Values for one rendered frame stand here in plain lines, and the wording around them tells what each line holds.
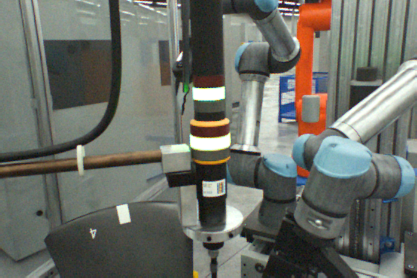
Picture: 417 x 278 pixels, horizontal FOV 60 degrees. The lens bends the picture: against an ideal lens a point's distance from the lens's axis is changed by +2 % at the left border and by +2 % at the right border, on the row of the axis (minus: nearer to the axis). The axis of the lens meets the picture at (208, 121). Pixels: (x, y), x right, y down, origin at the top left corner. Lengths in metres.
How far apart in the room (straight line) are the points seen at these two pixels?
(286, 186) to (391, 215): 0.37
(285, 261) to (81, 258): 0.32
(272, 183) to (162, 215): 0.69
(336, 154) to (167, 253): 0.29
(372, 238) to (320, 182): 0.78
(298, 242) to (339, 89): 0.75
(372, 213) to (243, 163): 0.44
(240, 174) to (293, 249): 0.65
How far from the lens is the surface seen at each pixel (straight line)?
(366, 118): 0.79
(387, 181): 0.64
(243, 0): 0.97
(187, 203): 0.39
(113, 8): 0.36
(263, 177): 1.23
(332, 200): 0.58
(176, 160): 0.37
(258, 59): 1.30
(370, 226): 1.32
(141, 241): 0.57
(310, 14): 4.41
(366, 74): 1.20
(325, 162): 0.57
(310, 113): 4.26
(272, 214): 1.27
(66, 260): 0.58
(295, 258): 0.66
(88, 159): 0.38
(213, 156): 0.37
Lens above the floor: 1.66
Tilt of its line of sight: 12 degrees down
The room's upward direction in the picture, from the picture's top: 2 degrees counter-clockwise
